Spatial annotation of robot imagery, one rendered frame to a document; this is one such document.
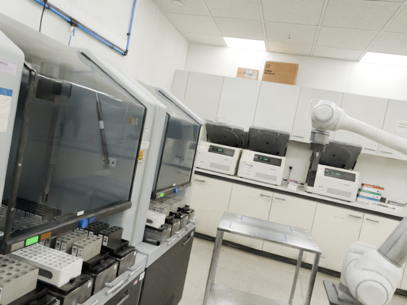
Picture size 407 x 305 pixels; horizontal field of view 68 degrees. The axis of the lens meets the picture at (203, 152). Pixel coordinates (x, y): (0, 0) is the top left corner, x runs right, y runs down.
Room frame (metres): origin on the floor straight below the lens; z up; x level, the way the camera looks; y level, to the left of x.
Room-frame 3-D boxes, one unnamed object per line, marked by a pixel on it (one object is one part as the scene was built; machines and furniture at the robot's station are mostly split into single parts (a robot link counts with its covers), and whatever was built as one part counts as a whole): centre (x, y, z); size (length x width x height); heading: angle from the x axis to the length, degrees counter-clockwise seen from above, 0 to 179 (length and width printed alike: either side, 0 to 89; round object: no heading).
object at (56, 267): (0.94, 0.47, 0.83); 0.30 x 0.10 x 0.06; 75
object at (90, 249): (1.06, 0.33, 0.85); 0.12 x 0.02 x 0.06; 166
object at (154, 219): (1.62, 0.29, 0.83); 0.30 x 0.10 x 0.06; 75
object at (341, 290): (1.45, -0.86, 0.73); 0.22 x 0.18 x 0.06; 165
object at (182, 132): (1.88, 0.37, 1.28); 0.61 x 0.51 x 0.63; 165
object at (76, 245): (1.07, 0.36, 0.85); 0.12 x 0.02 x 0.06; 165
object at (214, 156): (4.17, -0.25, 1.22); 0.62 x 0.56 x 0.64; 164
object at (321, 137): (1.51, -0.55, 1.43); 0.09 x 0.09 x 0.06
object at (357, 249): (1.42, -0.85, 0.87); 0.18 x 0.16 x 0.22; 159
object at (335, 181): (3.81, -1.63, 1.25); 0.62 x 0.56 x 0.69; 165
